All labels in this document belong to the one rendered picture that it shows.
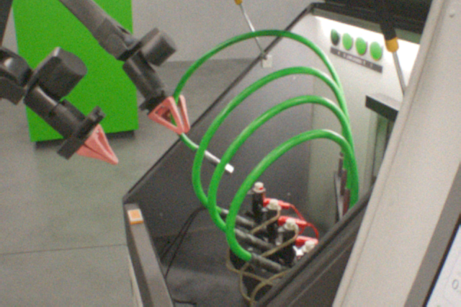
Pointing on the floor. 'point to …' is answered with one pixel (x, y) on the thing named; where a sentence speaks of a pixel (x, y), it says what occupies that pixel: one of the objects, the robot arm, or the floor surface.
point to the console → (412, 167)
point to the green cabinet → (47, 11)
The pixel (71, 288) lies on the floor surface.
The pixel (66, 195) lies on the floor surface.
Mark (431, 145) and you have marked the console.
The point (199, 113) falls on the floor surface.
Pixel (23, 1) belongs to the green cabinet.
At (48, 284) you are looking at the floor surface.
